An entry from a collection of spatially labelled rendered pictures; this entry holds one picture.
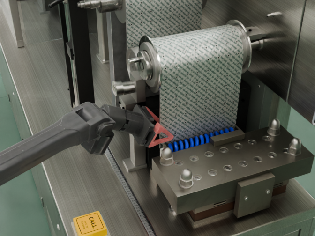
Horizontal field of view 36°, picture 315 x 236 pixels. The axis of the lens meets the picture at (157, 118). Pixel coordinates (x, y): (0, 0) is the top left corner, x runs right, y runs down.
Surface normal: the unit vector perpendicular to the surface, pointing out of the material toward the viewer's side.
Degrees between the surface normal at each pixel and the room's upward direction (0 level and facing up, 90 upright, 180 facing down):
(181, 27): 92
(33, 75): 0
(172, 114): 90
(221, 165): 0
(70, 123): 15
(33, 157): 102
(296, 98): 90
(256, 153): 0
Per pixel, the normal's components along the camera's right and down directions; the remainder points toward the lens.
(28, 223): 0.00, -0.82
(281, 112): 0.39, 0.52
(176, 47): 0.23, -0.34
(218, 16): -0.92, 0.22
